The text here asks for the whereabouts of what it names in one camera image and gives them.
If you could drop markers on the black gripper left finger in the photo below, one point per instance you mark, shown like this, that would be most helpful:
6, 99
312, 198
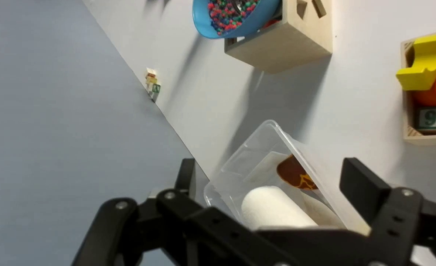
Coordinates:
177, 231

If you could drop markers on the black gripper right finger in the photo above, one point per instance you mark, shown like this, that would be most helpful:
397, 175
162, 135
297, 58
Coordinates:
403, 226

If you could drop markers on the white paper towel roll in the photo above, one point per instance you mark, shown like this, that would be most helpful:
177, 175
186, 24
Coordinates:
270, 207

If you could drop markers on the clear plastic tote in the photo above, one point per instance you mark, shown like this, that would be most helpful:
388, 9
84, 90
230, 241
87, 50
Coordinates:
255, 157

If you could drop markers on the brown yellow item in tote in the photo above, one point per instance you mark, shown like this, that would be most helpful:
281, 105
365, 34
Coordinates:
295, 175

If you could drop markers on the wooden block tray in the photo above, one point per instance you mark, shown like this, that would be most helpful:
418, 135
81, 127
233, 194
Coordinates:
424, 138

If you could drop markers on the green number block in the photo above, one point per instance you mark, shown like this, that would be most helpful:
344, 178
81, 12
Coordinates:
431, 120

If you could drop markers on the red wooden block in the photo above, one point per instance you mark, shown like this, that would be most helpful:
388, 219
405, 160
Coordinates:
433, 93

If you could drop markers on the small toy figure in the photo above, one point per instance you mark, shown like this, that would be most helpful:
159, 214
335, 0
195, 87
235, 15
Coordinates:
152, 83

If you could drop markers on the yellow wooden block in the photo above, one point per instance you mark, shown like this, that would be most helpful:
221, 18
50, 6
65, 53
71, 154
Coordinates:
424, 64

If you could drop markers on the blue plastic bowl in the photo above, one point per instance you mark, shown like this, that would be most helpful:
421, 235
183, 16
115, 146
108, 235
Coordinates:
202, 24

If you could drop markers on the wooden shape sorter box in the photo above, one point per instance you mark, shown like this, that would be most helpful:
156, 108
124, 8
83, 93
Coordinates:
285, 49

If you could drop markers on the colourful beads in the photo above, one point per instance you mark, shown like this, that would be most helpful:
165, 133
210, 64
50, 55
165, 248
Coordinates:
229, 15

